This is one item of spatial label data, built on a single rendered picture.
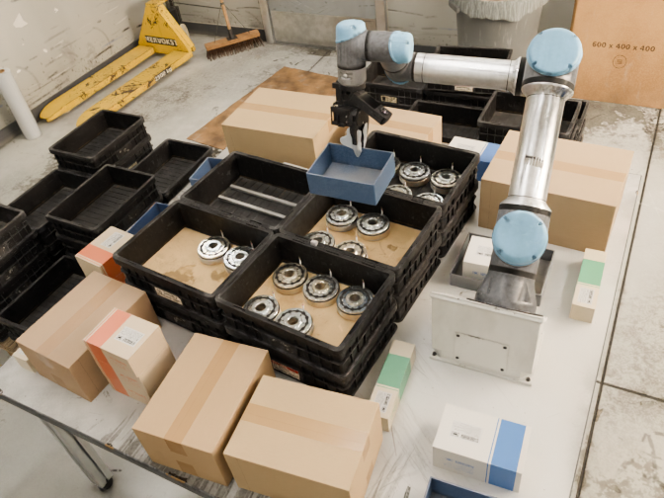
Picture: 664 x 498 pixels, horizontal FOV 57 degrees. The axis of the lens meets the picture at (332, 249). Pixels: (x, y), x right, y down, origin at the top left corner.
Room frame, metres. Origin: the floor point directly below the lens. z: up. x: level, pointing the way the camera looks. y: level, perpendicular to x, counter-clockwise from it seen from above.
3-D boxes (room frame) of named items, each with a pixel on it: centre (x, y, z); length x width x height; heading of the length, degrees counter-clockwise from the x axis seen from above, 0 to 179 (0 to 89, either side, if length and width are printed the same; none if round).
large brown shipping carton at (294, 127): (2.13, 0.10, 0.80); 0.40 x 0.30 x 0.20; 59
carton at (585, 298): (1.16, -0.72, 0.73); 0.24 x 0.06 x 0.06; 149
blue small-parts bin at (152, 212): (1.72, 0.60, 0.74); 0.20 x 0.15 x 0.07; 150
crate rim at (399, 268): (1.37, -0.10, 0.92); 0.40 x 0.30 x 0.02; 53
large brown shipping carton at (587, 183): (1.53, -0.75, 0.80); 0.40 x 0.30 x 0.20; 55
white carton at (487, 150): (1.83, -0.57, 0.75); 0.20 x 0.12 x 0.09; 55
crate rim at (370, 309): (1.14, 0.09, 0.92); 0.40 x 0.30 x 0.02; 53
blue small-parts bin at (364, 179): (1.38, -0.09, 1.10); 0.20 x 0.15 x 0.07; 59
